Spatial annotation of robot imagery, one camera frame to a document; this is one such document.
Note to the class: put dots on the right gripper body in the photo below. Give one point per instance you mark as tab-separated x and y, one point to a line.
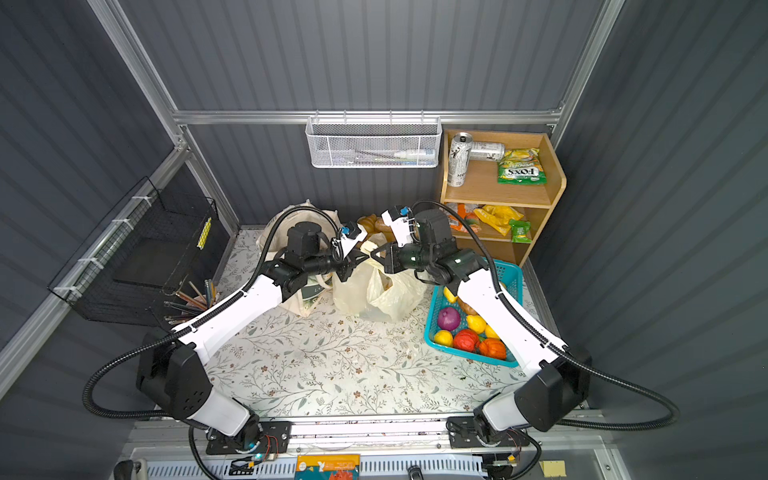
412	256

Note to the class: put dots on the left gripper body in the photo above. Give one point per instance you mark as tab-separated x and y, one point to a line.
327	263

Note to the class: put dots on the canvas tote bag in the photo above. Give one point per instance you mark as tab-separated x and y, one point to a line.
306	290

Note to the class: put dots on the purple onion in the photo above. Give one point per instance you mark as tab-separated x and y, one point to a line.
448	319

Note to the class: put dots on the yellow plastic grocery bag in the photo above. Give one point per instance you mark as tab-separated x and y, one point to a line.
372	294

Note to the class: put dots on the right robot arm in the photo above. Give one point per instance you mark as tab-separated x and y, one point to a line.
554	387

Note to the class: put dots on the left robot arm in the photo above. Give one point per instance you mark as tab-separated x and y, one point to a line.
173	375

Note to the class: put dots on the yellow pear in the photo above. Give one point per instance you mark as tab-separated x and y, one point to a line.
449	296

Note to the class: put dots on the orange snack packet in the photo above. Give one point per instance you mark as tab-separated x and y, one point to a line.
466	212

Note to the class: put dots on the yellow snack packet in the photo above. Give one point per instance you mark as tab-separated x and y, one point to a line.
498	217

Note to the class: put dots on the yellow fruit bottom left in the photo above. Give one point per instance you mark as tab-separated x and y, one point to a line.
444	338

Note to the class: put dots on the yellow lemon top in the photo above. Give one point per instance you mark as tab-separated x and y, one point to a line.
476	323

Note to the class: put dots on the teal plastic basket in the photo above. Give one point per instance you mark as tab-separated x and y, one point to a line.
511	278

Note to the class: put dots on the red tomato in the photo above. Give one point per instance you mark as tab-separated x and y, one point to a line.
466	340

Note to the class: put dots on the small green packet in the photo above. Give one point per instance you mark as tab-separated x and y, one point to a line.
520	231

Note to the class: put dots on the toothpaste tube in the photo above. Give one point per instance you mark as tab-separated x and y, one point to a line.
415	155

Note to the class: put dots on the wooden shelf unit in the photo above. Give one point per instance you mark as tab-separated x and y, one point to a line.
536	203

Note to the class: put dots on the orange pumpkin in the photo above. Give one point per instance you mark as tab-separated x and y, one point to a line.
493	348

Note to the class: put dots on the tall white energy can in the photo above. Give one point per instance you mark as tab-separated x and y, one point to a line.
458	158

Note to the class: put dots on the lying white can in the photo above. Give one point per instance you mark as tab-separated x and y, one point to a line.
487	151

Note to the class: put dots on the green candy bag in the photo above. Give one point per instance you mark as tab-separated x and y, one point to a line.
521	167

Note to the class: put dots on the teal orange card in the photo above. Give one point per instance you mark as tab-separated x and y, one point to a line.
328	467

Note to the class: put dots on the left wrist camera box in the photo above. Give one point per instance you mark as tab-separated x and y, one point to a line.
350	234

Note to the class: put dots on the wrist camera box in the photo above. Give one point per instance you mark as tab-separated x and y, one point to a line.
350	234
401	221

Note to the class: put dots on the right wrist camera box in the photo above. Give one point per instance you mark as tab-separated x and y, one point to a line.
401	221

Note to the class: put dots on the white wire wall basket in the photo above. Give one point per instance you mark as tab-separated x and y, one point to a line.
364	145

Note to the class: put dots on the black wire wall basket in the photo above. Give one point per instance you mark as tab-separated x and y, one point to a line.
161	240

